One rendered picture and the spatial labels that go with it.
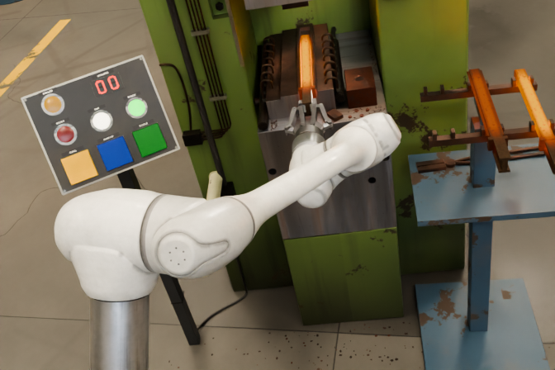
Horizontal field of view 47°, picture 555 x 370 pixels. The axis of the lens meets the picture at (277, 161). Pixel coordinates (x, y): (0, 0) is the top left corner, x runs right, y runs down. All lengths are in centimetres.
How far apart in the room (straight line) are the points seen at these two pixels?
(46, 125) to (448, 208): 112
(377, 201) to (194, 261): 116
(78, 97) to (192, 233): 90
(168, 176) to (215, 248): 238
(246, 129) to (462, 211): 74
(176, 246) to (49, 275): 216
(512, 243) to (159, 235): 197
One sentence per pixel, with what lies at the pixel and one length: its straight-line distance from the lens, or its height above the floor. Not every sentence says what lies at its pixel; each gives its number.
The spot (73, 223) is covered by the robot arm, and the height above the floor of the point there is 132.
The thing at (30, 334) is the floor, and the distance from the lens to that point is 291.
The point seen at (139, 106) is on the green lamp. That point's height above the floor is 109.
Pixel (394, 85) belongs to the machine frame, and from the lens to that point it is 204.
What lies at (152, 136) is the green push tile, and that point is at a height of 102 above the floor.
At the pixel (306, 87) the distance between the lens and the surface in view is 184.
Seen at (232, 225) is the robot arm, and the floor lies 129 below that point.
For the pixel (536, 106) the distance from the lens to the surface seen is 178.
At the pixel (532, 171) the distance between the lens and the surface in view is 200.
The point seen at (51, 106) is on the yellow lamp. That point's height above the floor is 116.
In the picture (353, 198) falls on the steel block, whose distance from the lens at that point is 204.
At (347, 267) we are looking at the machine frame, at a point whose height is 30.
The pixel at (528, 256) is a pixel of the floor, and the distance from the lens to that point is 271.
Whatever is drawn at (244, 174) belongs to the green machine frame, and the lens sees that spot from 223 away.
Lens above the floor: 198
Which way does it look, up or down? 38 degrees down
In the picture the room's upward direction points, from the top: 12 degrees counter-clockwise
